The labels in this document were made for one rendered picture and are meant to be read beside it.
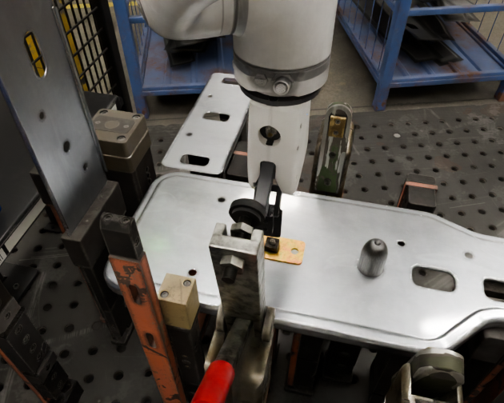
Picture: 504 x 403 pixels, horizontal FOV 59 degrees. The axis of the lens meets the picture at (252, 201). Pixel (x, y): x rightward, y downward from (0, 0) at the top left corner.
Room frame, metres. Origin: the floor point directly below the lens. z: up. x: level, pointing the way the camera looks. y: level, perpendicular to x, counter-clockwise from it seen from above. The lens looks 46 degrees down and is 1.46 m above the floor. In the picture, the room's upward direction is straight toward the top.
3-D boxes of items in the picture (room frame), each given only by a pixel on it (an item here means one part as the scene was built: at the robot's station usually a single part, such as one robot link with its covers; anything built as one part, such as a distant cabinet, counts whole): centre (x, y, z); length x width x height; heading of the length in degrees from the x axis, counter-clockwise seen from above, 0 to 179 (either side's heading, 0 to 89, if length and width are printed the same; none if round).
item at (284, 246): (0.36, -0.03, 1.01); 0.08 x 0.04 x 0.01; 77
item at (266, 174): (0.32, -0.02, 1.17); 0.08 x 0.01 x 0.06; 167
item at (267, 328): (0.22, -0.02, 1.06); 0.03 x 0.01 x 0.03; 167
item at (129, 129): (0.55, 0.21, 0.88); 0.08 x 0.08 x 0.36; 77
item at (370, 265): (0.33, -0.15, 1.02); 0.03 x 0.03 x 0.07
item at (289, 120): (0.36, -0.03, 1.20); 0.10 x 0.07 x 0.11; 167
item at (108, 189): (0.44, 0.23, 0.85); 0.12 x 0.03 x 0.30; 167
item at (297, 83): (0.36, -0.03, 1.26); 0.09 x 0.08 x 0.03; 167
